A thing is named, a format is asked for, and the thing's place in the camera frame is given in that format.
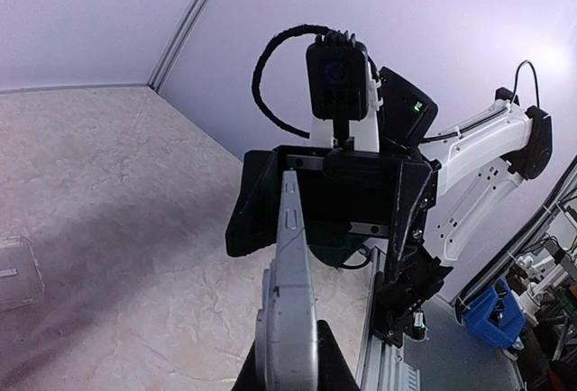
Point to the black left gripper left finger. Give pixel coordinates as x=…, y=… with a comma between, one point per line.
x=247, y=378

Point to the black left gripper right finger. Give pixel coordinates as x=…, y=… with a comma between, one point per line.
x=334, y=373

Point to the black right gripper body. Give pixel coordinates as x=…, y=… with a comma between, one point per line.
x=350, y=192

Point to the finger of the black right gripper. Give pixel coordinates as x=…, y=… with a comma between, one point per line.
x=254, y=220
x=412, y=179

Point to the silver-edged phone black screen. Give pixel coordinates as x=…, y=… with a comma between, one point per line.
x=286, y=354

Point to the clear magsafe phone case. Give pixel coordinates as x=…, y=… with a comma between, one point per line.
x=21, y=278

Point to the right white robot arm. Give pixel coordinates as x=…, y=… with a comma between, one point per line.
x=521, y=138

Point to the dark green cup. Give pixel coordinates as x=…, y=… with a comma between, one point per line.
x=337, y=257

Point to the blue storage bin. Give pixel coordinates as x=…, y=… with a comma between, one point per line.
x=494, y=317

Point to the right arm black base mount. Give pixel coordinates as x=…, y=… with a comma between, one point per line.
x=394, y=305

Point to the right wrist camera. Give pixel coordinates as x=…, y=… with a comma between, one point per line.
x=345, y=93

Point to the right aluminium frame post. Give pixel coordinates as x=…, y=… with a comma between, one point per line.
x=175, y=44

